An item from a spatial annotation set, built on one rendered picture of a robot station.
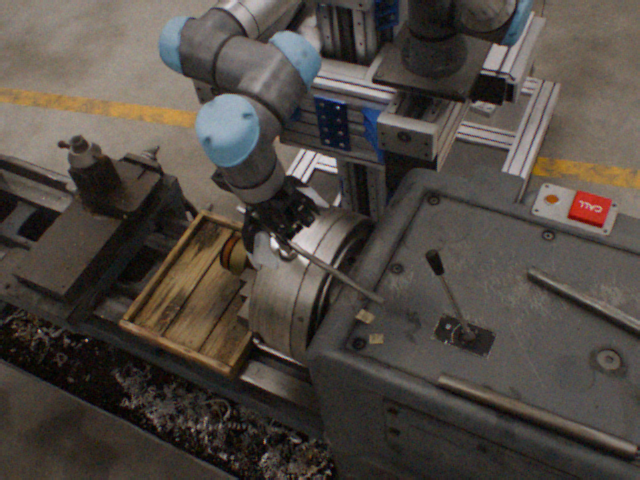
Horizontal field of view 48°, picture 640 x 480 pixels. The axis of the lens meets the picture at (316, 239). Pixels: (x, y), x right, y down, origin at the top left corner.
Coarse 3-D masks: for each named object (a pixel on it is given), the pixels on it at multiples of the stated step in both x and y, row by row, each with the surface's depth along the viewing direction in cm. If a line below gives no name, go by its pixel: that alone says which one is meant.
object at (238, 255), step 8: (232, 240) 147; (240, 240) 146; (224, 248) 147; (232, 248) 146; (240, 248) 145; (224, 256) 146; (232, 256) 145; (240, 256) 145; (224, 264) 147; (232, 264) 146; (240, 264) 145; (248, 264) 145; (232, 272) 147; (240, 272) 146
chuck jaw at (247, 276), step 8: (248, 272) 144; (240, 280) 144; (248, 280) 143; (248, 288) 142; (240, 296) 142; (248, 296) 141; (248, 304) 139; (240, 312) 138; (248, 312) 138; (240, 320) 139; (248, 320) 138; (248, 328) 140; (256, 336) 138
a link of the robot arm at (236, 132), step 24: (216, 96) 86; (240, 96) 88; (216, 120) 85; (240, 120) 84; (264, 120) 87; (216, 144) 84; (240, 144) 84; (264, 144) 88; (240, 168) 88; (264, 168) 90
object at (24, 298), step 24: (72, 192) 191; (168, 192) 185; (144, 216) 179; (144, 240) 182; (0, 264) 179; (120, 264) 176; (0, 288) 174; (24, 288) 170; (96, 288) 170; (48, 312) 166; (72, 312) 165
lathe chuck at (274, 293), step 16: (320, 208) 137; (336, 208) 139; (320, 224) 132; (272, 240) 131; (304, 240) 130; (320, 240) 129; (256, 272) 131; (272, 272) 129; (288, 272) 128; (304, 272) 127; (256, 288) 130; (272, 288) 129; (288, 288) 128; (256, 304) 131; (272, 304) 130; (288, 304) 128; (256, 320) 133; (272, 320) 131; (288, 320) 129; (272, 336) 133; (288, 336) 131; (272, 352) 140; (288, 352) 134
